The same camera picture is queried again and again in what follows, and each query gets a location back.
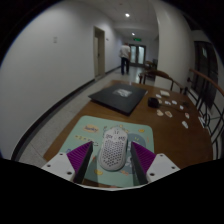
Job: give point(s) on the round ceiling light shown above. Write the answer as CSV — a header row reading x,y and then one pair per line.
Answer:
x,y
127,15
133,33

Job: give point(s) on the black railing with wooden handrail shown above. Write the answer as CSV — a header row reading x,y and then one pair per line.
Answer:
x,y
203,77

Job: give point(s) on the wooden armchair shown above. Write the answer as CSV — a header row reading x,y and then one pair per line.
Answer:
x,y
160,74

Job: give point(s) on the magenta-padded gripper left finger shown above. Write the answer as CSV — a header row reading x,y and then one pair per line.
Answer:
x,y
60,165

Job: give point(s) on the person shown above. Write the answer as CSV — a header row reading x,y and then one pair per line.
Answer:
x,y
125,55

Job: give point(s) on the dark framed window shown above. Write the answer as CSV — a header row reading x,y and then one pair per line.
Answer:
x,y
205,70

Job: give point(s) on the white wall switch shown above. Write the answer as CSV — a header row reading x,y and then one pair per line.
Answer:
x,y
55,39

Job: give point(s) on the green exit sign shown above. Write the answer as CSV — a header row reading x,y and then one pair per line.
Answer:
x,y
137,39

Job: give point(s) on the flat white box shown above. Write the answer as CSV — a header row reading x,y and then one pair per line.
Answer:
x,y
164,93

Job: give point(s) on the open white doorway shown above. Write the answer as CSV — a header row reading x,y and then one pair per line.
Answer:
x,y
99,53

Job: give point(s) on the small pinkish card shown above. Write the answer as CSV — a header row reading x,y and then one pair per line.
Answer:
x,y
168,114
187,115

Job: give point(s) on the glass double door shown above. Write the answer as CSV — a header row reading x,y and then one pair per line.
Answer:
x,y
137,55

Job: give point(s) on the small beige card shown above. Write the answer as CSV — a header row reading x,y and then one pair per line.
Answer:
x,y
160,112

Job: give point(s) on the small white card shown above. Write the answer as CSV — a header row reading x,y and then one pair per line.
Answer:
x,y
174,102
158,96
184,124
167,103
181,107

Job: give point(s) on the white paper sheet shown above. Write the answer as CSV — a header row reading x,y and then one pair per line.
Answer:
x,y
202,122

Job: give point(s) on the light green printed mouse pad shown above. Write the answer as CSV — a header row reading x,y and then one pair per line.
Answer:
x,y
90,128

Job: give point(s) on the white perforated computer mouse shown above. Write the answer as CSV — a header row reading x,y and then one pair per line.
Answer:
x,y
113,151

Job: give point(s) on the small black box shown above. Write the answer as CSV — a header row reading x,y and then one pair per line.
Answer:
x,y
153,102

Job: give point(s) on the black closed laptop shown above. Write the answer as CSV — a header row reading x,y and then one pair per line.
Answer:
x,y
118,96

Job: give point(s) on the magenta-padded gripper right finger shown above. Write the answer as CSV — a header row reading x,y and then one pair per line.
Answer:
x,y
163,166

